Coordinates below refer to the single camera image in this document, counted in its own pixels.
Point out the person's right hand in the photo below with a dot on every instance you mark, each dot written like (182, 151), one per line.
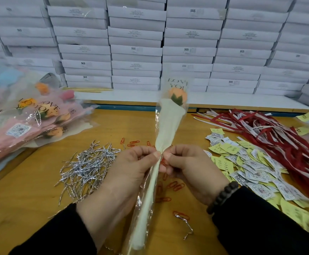
(197, 172)

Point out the person's left forearm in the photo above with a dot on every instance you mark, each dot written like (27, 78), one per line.
(53, 236)

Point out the person's left hand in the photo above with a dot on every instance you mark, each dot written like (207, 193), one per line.
(125, 186)

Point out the wall of stacked white boxes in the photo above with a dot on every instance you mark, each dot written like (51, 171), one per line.
(144, 45)

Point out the cream orange rose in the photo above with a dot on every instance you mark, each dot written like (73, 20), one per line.
(169, 124)

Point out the pile of silver twist ties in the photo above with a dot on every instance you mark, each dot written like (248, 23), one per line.
(88, 164)

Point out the long white board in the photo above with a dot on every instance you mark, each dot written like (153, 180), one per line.
(239, 101)

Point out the pile of yellow white tags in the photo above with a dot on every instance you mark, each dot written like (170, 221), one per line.
(250, 175)

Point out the pile of flowers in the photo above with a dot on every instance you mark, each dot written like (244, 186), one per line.
(16, 130)

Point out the pile of red ribbons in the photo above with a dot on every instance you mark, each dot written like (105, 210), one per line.
(277, 140)

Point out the pile of orange paper clips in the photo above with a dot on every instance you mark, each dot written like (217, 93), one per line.
(165, 199)

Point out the person's right forearm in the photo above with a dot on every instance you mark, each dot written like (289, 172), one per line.
(266, 225)

